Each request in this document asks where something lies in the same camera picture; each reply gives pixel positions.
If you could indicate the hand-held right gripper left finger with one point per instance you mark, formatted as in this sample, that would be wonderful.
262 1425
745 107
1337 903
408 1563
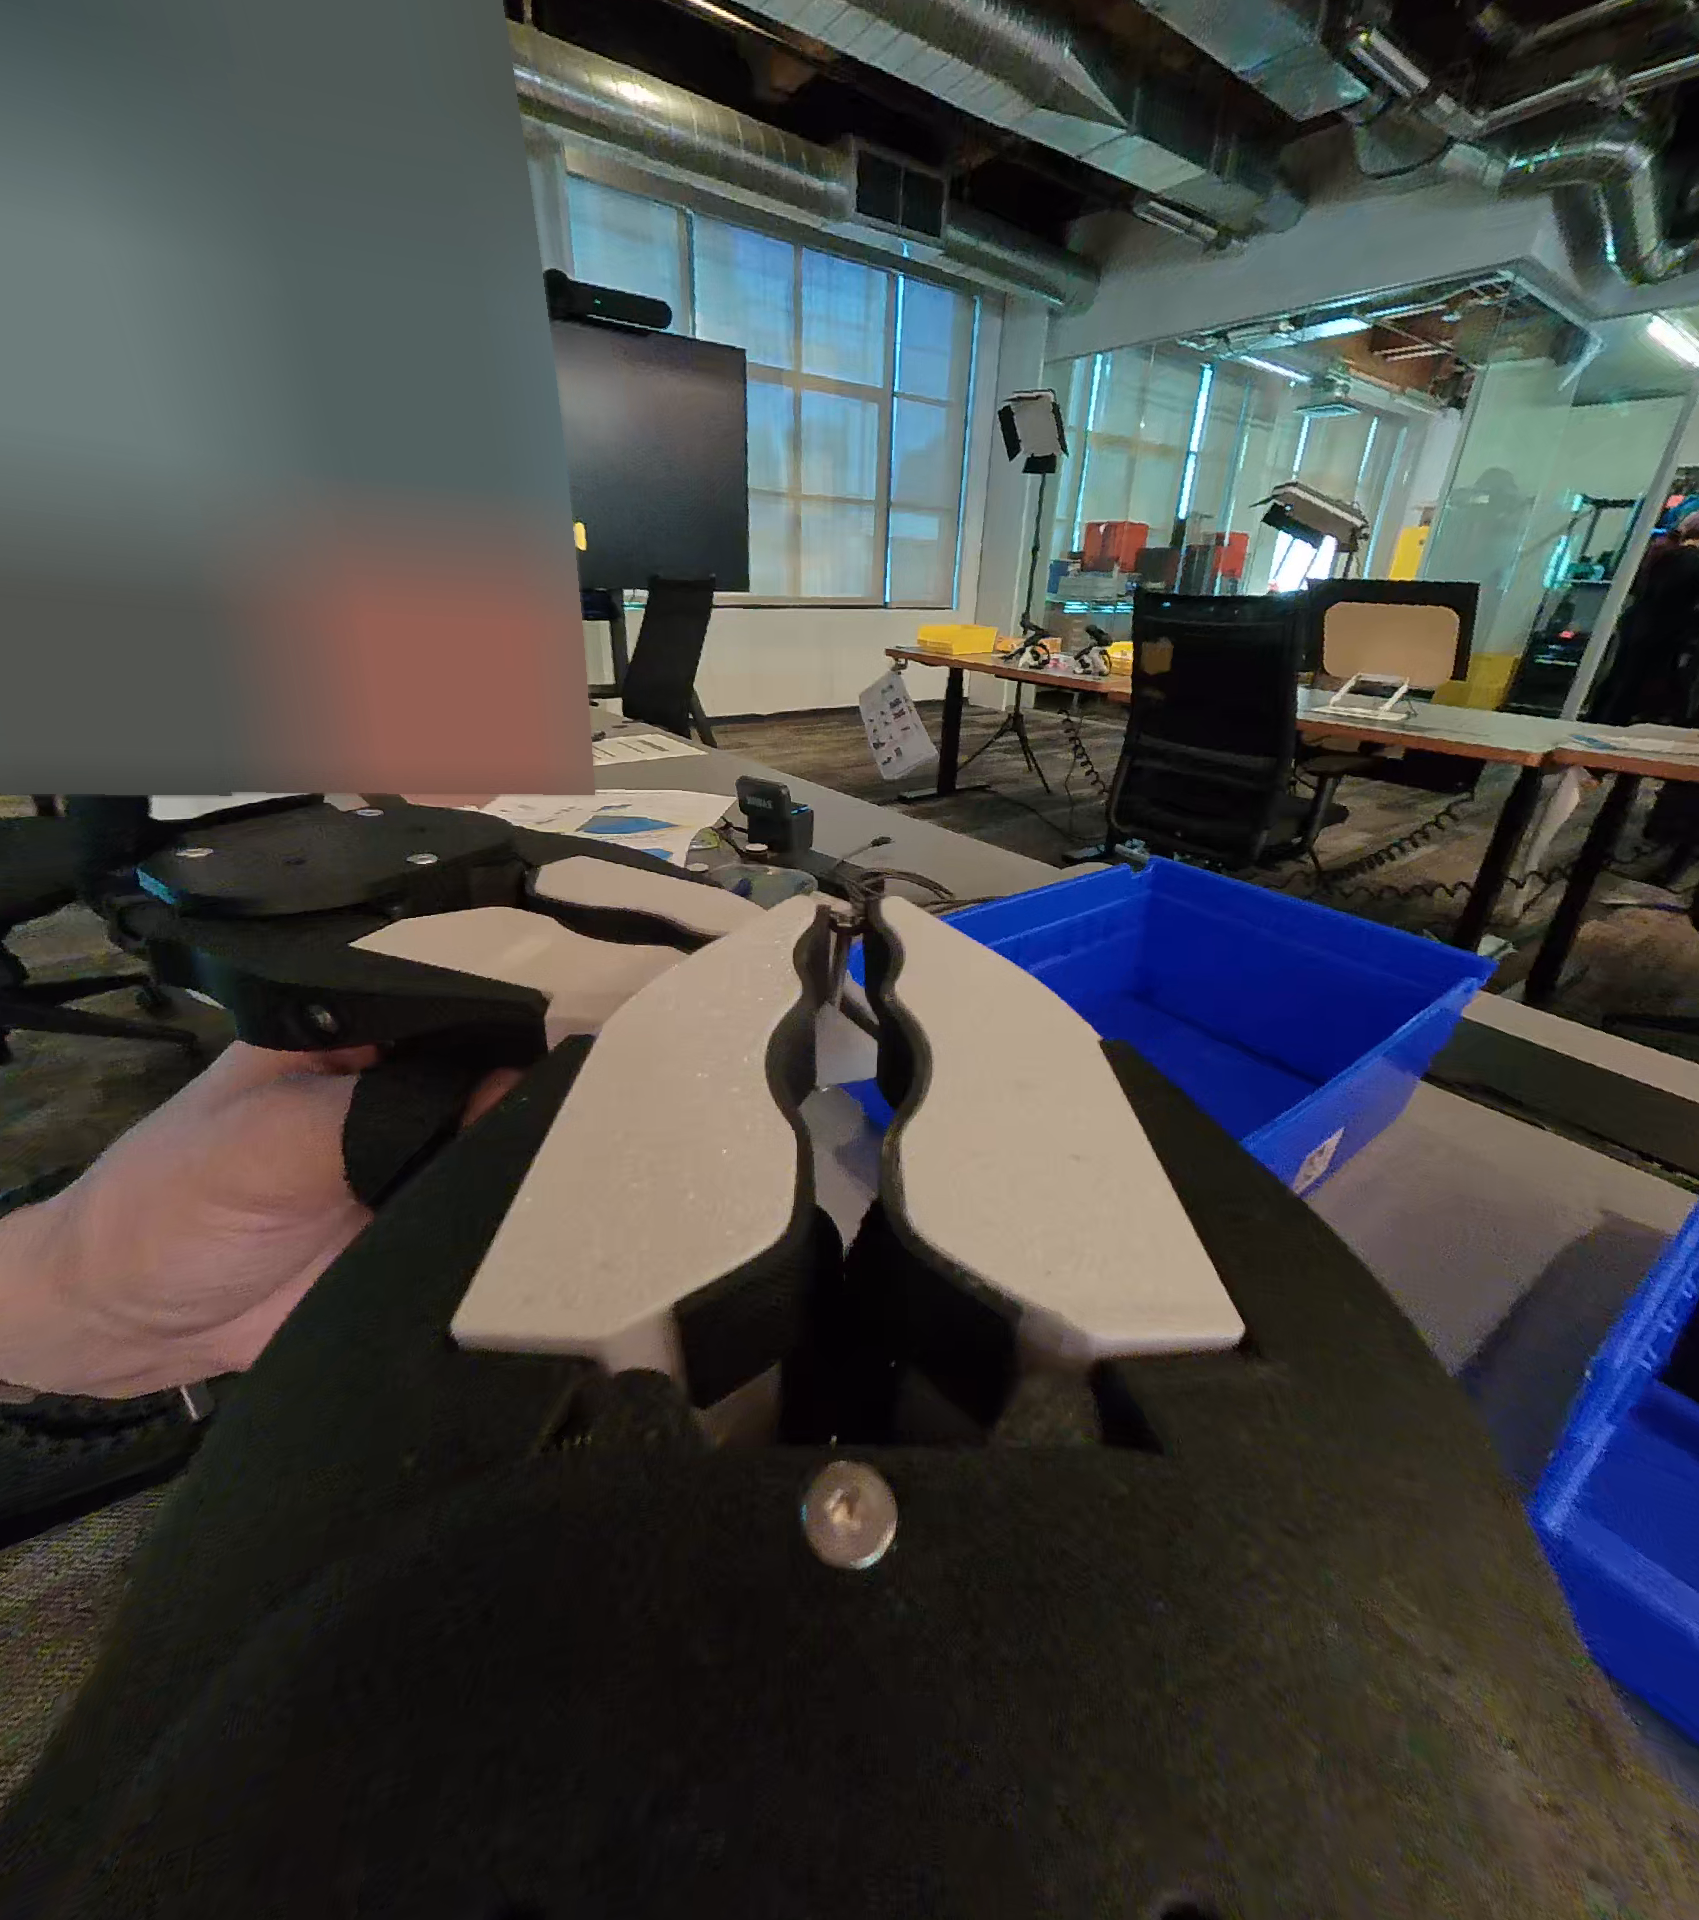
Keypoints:
639 1184

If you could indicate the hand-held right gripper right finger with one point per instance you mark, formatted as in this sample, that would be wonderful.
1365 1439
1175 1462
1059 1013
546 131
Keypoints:
1073 1184

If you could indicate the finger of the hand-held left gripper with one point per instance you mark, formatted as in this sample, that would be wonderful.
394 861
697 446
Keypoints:
520 952
639 896

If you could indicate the long metal bolt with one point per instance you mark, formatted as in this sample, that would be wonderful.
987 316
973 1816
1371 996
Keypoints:
837 944

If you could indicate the blue labelled plastic bin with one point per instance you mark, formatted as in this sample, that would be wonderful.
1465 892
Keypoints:
1239 991

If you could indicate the blue divided plastic bin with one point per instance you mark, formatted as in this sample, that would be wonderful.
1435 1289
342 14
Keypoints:
1689 1590

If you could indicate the person's left hand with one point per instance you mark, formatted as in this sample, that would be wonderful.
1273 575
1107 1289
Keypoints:
174 1245

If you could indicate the white blue printed sheets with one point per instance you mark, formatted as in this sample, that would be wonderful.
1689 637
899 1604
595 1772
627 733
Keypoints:
609 819

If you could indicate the small black device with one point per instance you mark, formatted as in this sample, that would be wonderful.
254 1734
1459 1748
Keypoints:
773 814

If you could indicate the black monitor stand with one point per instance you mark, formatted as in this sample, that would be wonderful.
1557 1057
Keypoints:
669 660

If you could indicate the white instruction sheet sign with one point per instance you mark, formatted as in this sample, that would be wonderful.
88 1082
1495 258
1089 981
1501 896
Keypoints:
897 728

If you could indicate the yellow plastic bin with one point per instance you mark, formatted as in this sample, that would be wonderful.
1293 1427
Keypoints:
957 639

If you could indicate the large black monitor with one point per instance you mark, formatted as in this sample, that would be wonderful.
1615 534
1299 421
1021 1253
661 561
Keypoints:
653 464

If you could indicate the white laptop stand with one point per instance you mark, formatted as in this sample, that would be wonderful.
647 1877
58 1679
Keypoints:
1371 698

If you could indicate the orange box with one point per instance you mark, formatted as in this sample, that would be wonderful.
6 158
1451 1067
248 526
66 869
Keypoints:
1113 543

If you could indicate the wooden top desk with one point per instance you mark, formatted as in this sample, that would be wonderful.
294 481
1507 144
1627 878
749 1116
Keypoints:
1463 735

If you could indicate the black webcam bar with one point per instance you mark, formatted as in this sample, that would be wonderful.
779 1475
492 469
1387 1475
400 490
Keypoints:
609 300

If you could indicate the studio light on tripod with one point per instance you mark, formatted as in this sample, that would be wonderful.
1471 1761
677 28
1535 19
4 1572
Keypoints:
1033 428

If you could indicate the black framed beige board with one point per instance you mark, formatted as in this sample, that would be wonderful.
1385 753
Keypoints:
1397 639

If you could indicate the studio light panel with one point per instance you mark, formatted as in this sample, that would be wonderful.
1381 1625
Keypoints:
1313 519

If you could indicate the black equipment rack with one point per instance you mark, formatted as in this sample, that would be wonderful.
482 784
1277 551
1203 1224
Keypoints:
1569 630

